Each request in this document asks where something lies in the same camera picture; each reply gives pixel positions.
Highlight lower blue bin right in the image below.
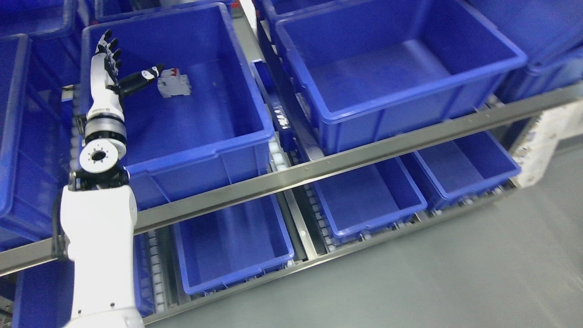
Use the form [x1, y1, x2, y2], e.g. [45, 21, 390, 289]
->
[400, 131, 521, 210]

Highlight blue bin far left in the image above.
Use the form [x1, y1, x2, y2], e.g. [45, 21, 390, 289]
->
[0, 34, 72, 251]

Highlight lower blue bin middle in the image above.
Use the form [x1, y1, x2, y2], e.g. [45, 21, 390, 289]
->
[312, 157, 428, 246]

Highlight large blue bin left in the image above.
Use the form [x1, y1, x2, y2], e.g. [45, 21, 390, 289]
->
[79, 2, 274, 210]

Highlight grey circuit breaker red switches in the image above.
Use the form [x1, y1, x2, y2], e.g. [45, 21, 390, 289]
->
[158, 68, 192, 98]

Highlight large blue bin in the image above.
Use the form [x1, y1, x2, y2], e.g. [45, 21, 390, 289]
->
[274, 0, 527, 155]
[79, 2, 274, 210]

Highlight large blue bin right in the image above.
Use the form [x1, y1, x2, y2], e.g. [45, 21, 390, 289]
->
[274, 0, 527, 155]

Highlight blue bin upper right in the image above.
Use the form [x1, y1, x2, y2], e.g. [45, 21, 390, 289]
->
[470, 0, 583, 103]

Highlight steel shelf rail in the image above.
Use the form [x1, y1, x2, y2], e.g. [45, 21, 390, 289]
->
[0, 82, 583, 277]

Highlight lower blue bin left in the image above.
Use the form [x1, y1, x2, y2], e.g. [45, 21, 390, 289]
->
[173, 195, 295, 295]

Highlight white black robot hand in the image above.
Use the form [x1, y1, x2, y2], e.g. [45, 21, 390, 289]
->
[86, 29, 164, 121]

